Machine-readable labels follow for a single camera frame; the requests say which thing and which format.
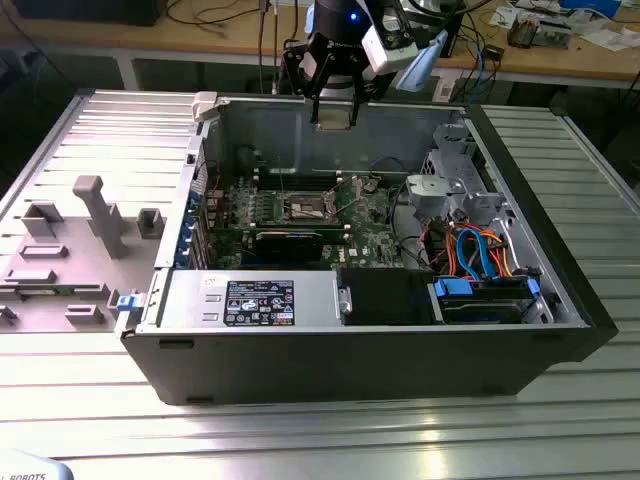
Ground grey power supply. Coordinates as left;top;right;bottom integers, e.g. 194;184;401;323
167;269;341;329

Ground thin black wire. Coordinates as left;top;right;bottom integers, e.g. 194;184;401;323
371;156;410;177

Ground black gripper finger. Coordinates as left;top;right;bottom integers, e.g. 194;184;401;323
349;48;389;126
282;38;332;124

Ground pale grey case latch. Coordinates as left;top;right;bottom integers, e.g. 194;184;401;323
192;91;221;121

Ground thin orange wires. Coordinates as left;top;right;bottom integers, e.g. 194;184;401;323
427;224;460;277

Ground finned metal heatsink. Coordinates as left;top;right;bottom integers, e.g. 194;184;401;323
507;13;540;49

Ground grey parts rack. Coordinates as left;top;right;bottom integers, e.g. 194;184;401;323
0;174;166;334

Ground grey device box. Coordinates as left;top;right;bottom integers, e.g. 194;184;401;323
537;20;574;51

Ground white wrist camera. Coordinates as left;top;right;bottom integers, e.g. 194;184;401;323
360;19;420;75

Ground white papers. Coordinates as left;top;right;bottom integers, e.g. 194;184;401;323
579;28;636;52

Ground green motherboard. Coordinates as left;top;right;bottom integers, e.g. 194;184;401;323
207;172;431;274

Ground CPU socket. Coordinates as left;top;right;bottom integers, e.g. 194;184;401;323
280;191;337;225

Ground black cable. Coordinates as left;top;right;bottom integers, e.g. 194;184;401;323
391;180;432;262

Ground black tower box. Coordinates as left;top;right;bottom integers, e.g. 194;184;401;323
446;0;469;59

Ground orange flat wire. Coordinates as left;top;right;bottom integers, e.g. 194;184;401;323
492;231;517;279

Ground hard disk in blue carrier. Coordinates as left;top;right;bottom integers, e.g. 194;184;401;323
433;277;544;302

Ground RAM stick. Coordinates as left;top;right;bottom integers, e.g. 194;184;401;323
17;284;109;297

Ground silver CPU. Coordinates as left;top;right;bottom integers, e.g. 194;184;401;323
315;110;354;132

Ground blue flat wire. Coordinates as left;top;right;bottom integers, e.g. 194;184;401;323
455;225;501;281

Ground thin dark hanging cable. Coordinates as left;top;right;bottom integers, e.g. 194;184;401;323
257;0;266;94
271;0;280;97

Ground black disk blue stripe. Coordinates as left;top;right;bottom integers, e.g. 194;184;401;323
437;298;534;325

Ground wooden desk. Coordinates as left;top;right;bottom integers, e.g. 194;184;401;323
0;0;640;91

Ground black monitor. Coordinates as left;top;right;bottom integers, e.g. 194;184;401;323
12;0;162;27

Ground black and grey PC case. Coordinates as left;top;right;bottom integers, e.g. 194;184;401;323
113;89;619;407

